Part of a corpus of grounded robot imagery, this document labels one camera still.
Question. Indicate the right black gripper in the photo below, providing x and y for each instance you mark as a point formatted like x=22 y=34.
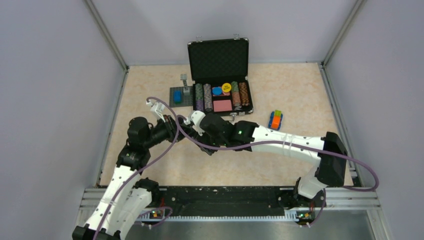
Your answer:
x=203 y=138

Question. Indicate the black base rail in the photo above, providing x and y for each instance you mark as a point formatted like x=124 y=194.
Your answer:
x=232 y=203

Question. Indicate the green purple chip stack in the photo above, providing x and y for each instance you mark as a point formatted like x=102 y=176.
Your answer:
x=199 y=97

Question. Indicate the colourful toy block car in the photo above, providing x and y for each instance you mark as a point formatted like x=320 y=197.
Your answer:
x=275 y=120

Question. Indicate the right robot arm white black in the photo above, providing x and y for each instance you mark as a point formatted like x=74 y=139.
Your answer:
x=326 y=154

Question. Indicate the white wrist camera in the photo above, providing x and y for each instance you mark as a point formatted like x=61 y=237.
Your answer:
x=156 y=108
x=194 y=120

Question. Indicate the grey lego baseplate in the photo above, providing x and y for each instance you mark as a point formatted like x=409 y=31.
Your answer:
x=187 y=100

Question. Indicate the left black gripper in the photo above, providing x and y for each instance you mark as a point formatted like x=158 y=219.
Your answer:
x=170 y=125

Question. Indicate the blue round chip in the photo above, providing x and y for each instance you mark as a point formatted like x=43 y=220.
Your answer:
x=217 y=91

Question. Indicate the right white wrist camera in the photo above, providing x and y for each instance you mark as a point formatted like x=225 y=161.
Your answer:
x=194 y=120

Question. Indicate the pink card deck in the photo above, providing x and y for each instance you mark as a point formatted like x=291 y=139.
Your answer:
x=222 y=105

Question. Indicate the black poker chip case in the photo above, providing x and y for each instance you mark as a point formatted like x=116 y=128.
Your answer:
x=220 y=61

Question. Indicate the grey lego tower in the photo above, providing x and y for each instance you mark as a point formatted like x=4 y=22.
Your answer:
x=186 y=88

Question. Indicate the green orange chip stack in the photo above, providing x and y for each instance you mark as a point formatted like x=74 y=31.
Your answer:
x=235 y=93

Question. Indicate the orange brown chip stack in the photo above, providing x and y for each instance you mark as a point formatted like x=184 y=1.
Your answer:
x=243 y=91

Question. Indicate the yellow round chip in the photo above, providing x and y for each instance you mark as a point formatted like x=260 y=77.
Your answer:
x=226 y=87

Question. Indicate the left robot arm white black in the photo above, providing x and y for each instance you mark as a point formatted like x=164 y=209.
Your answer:
x=127 y=194

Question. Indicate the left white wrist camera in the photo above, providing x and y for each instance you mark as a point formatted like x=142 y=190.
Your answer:
x=156 y=108

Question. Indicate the blue lego brick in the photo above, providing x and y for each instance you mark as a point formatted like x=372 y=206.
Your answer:
x=177 y=97

